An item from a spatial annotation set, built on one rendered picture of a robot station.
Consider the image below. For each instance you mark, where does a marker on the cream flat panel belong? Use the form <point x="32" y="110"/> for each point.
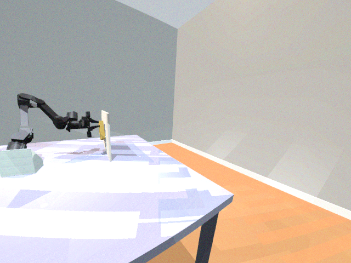
<point x="106" y="141"/>

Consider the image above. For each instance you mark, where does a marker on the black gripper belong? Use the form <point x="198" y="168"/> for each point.
<point x="79" y="124"/>

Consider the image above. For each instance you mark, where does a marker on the golden-brown picture frame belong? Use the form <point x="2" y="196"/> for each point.
<point x="101" y="130"/>

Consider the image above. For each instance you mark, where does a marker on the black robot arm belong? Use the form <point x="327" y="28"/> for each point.
<point x="25" y="133"/>

